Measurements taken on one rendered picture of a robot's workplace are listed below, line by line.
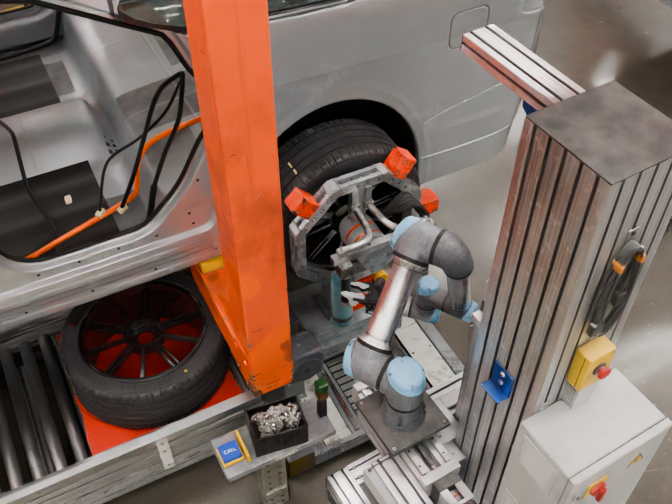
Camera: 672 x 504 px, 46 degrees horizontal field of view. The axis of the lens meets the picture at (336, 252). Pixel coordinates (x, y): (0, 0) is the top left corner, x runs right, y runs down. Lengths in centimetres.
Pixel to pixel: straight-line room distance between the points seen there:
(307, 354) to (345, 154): 86
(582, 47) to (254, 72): 415
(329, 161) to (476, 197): 178
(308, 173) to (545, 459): 133
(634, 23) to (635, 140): 466
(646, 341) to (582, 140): 248
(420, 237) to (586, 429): 72
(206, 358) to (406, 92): 128
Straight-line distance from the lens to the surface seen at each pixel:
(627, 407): 223
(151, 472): 326
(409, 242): 237
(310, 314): 356
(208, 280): 313
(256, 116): 206
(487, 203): 447
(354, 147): 289
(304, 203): 277
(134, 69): 369
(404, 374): 238
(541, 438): 211
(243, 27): 192
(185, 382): 307
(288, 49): 267
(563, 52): 582
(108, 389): 311
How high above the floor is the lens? 300
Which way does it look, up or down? 47 degrees down
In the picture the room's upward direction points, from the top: straight up
